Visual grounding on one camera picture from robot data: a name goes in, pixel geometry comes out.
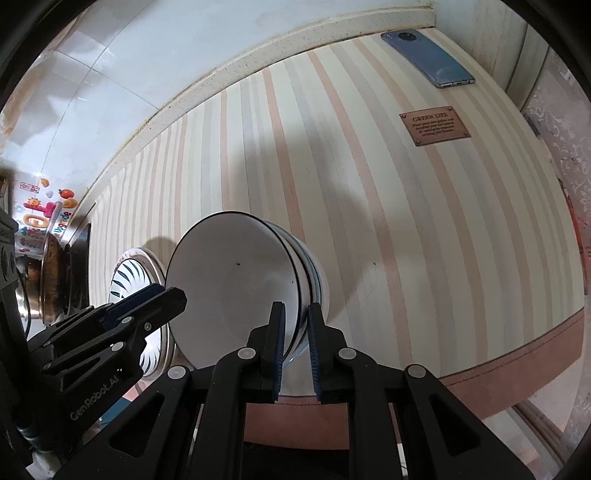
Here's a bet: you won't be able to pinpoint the striped cat-print mat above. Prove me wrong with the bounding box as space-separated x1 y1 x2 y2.
88 28 587 450

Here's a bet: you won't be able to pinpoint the white bowl blue print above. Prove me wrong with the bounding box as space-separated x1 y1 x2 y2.
295 240 330 326

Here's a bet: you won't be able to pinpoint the black glass gas stove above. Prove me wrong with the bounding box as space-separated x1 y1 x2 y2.
65 224 94 311

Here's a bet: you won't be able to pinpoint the colourful wall sticker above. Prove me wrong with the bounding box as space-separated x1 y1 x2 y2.
16 178 77 252

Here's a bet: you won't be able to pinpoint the white bowl dark rim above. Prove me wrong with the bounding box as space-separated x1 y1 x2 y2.
165 211 305 370

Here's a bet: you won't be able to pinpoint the dark wok with steel handle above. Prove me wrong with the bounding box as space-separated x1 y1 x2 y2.
39 233 75 326

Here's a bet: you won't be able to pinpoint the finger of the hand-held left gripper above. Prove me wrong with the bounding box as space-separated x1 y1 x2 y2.
28 284 165 356
43 287 188 391

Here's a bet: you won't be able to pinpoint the white plate blue striped rim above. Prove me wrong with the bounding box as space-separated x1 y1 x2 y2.
109 248 177 380

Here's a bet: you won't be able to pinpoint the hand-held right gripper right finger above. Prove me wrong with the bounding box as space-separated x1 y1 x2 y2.
308 302 536 480

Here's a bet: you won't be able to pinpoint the blue smartphone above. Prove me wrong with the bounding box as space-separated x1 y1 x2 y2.
381 29 476 88

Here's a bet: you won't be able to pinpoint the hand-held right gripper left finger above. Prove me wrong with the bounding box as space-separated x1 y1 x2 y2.
55 302 287 480

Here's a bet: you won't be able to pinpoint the white bowl blue flowers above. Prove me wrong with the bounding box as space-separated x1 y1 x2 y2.
265 220 320 358

